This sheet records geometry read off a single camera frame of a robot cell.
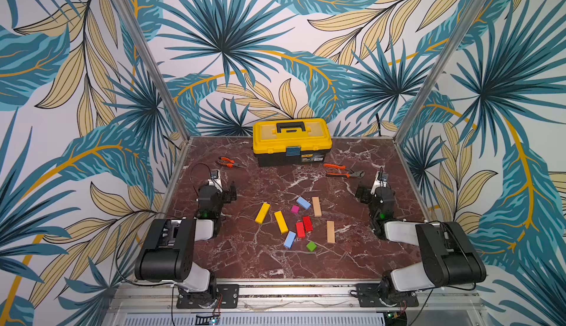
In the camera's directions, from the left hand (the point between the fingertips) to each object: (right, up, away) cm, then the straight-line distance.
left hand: (221, 184), depth 93 cm
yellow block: (+17, -12, 0) cm, 21 cm away
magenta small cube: (+31, -11, +1) cm, 33 cm away
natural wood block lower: (+45, -16, -5) cm, 48 cm away
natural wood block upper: (+40, -10, +1) cm, 41 cm away
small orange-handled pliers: (-1, +9, +14) cm, 17 cm away
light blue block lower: (+29, -21, -7) cm, 36 cm away
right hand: (+64, 0, -1) cm, 64 cm away
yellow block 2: (+25, -15, -3) cm, 30 cm away
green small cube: (+37, -23, -9) cm, 44 cm away
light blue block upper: (+35, -8, +2) cm, 36 cm away
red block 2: (+33, -17, -5) cm, 37 cm away
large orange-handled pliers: (+59, +4, +13) cm, 61 cm away
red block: (+36, -16, -4) cm, 39 cm away
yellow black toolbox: (+29, +18, +5) cm, 34 cm away
